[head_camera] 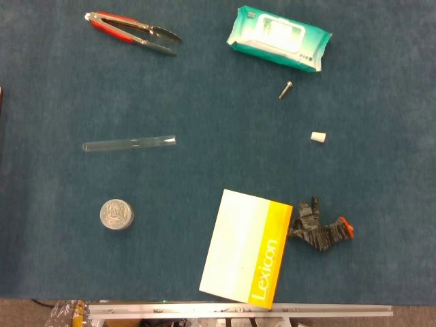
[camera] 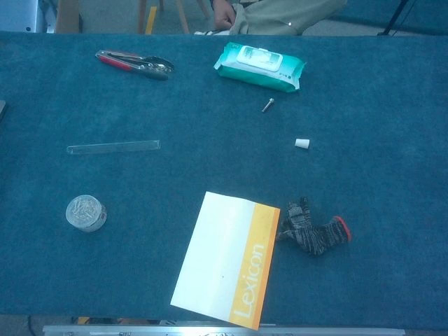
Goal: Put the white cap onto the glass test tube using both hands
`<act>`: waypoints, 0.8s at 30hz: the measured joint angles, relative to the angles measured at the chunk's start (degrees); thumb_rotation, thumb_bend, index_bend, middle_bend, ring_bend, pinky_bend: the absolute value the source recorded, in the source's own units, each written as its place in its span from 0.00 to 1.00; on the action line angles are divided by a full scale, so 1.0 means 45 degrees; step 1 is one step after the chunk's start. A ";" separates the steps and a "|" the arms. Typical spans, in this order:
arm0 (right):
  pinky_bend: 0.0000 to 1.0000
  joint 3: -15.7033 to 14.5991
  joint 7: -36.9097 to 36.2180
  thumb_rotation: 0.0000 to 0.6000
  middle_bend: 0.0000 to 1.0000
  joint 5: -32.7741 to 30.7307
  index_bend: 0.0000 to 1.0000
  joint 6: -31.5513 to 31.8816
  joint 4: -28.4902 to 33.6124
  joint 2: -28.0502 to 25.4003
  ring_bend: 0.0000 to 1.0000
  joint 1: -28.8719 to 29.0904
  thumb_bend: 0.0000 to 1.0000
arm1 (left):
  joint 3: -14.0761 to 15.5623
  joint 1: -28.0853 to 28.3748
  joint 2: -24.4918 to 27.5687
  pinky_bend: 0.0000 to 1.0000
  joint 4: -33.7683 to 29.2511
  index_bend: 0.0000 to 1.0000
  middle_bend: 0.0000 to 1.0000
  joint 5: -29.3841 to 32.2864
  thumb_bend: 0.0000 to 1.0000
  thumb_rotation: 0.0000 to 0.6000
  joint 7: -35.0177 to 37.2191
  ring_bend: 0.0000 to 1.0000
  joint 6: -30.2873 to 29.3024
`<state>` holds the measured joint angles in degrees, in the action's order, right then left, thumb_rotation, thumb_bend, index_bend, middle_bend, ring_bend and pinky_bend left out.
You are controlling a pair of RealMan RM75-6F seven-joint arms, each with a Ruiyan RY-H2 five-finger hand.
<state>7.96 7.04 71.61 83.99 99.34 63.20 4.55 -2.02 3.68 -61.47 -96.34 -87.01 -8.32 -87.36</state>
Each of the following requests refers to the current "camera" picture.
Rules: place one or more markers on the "aluminium profile rail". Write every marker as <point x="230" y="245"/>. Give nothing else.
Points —
<point x="105" y="329"/>

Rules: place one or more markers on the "seated person in khaki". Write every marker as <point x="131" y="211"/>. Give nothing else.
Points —
<point x="280" y="17"/>

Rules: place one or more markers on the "green wet wipes pack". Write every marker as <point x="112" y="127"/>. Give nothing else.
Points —
<point x="259" y="70"/>

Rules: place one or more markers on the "brown cardboard box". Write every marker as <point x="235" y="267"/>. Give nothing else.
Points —
<point x="68" y="17"/>

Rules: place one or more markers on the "clear glass test tube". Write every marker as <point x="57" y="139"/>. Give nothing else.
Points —
<point x="112" y="147"/>

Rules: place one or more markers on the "silver metal cabinet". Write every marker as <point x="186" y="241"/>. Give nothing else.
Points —
<point x="17" y="14"/>

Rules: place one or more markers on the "white plastic cap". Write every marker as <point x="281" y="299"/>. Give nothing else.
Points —
<point x="301" y="144"/>

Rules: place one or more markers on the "black tripod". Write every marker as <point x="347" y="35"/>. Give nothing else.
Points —
<point x="393" y="19"/>

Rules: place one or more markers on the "white yellow Lexicon book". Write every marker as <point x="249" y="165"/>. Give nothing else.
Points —
<point x="224" y="259"/>

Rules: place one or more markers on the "wooden stool legs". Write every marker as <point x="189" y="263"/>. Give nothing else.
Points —
<point x="182" y="17"/>

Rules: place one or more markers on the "grey knit work glove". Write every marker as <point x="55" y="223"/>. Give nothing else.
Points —
<point x="315" y="234"/>

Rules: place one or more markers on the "small metal bolt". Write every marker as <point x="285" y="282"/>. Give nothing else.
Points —
<point x="267" y="105"/>

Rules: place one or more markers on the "round clear pin container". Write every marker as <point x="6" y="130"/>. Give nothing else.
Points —
<point x="85" y="213"/>

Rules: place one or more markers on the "teal felt table cover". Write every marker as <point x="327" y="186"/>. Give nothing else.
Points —
<point x="350" y="175"/>

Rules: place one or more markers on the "yellow floor tape strip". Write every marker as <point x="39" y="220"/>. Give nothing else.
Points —
<point x="151" y="21"/>

